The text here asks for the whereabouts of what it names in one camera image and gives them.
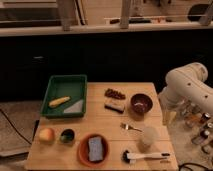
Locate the black whiteboard eraser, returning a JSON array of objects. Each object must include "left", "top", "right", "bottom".
[{"left": 104, "top": 102, "right": 125, "bottom": 114}]

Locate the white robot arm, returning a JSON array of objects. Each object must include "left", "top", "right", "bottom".
[{"left": 158, "top": 62, "right": 213, "bottom": 125}]

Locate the dark brown bowl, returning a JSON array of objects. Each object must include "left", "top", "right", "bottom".
[{"left": 130, "top": 93, "right": 153, "bottom": 115}]

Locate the silver fork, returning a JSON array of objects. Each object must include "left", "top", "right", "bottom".
[{"left": 120, "top": 123, "right": 142, "bottom": 132}]

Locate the white dish brush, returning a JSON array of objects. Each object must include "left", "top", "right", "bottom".
[{"left": 122, "top": 150, "right": 170, "bottom": 163}]

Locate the brown grape bunch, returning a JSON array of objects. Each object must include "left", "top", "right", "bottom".
[{"left": 105, "top": 88, "right": 126, "bottom": 100}]

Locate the blue sponge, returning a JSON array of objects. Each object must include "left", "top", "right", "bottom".
[{"left": 88, "top": 136, "right": 103, "bottom": 162}]

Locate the orange plate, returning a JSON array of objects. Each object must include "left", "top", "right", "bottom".
[{"left": 77, "top": 133, "right": 109, "bottom": 168}]

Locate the grey triangular cloth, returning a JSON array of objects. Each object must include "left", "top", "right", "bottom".
[{"left": 64, "top": 100, "right": 83, "bottom": 113}]

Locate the green plastic tray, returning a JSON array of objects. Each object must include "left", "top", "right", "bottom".
[{"left": 41, "top": 75, "right": 87, "bottom": 118}]

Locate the dark green cup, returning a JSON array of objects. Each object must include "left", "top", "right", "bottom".
[{"left": 60, "top": 129, "right": 75, "bottom": 143}]

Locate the yellow corn cob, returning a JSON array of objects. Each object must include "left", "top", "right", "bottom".
[{"left": 48, "top": 96, "right": 70, "bottom": 108}]

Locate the yellow red apple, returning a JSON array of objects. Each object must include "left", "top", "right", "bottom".
[{"left": 39, "top": 128, "right": 55, "bottom": 143}]

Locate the black floor cable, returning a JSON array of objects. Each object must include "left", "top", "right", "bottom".
[{"left": 0, "top": 108, "right": 33, "bottom": 146}]

